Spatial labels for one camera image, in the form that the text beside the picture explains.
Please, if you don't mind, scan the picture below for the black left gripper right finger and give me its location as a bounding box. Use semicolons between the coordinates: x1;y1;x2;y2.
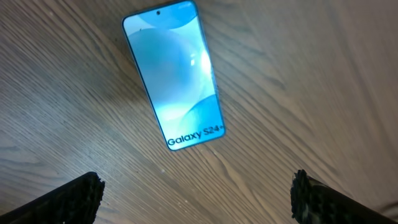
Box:
290;169;396;224

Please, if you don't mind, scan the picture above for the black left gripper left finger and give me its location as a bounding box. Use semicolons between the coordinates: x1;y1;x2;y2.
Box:
1;172;105;224

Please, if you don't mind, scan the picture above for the blue Samsung Galaxy smartphone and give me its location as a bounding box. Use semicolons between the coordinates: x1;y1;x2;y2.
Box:
122;1;226;151

